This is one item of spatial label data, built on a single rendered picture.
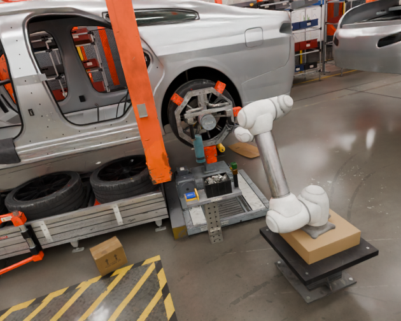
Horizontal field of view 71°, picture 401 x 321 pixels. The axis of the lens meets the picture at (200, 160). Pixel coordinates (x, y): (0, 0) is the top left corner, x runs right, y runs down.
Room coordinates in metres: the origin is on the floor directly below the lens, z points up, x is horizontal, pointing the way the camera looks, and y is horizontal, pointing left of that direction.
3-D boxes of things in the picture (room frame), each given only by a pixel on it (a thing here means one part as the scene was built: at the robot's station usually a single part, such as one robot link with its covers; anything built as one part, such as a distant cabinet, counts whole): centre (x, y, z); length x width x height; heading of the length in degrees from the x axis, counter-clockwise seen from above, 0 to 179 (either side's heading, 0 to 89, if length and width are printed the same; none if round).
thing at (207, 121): (2.48, -0.12, 0.85); 0.21 x 0.14 x 0.14; 8
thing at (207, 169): (2.72, -0.09, 0.32); 0.40 x 0.30 x 0.28; 98
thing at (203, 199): (1.87, -0.05, 0.44); 0.43 x 0.17 x 0.03; 98
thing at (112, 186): (2.51, 0.75, 0.39); 0.66 x 0.66 x 0.24
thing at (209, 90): (2.55, -0.11, 0.85); 0.54 x 0.07 x 0.54; 98
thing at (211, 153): (2.59, -0.10, 0.48); 0.16 x 0.12 x 0.17; 8
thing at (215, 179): (1.88, -0.09, 0.51); 0.20 x 0.14 x 0.13; 96
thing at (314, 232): (1.37, -0.64, 0.43); 0.22 x 0.18 x 0.06; 112
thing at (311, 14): (7.96, -3.23, 0.98); 1.50 x 0.50 x 1.95; 104
